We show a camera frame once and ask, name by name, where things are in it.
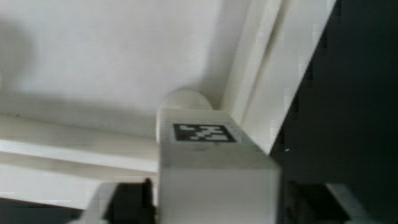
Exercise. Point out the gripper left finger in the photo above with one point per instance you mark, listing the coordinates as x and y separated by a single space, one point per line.
121 205

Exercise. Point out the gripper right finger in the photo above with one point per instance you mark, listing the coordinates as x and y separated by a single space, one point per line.
320 203

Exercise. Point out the white leg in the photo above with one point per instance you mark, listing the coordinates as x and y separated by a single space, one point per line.
219 176

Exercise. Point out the white square table top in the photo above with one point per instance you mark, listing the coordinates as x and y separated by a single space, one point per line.
97 56

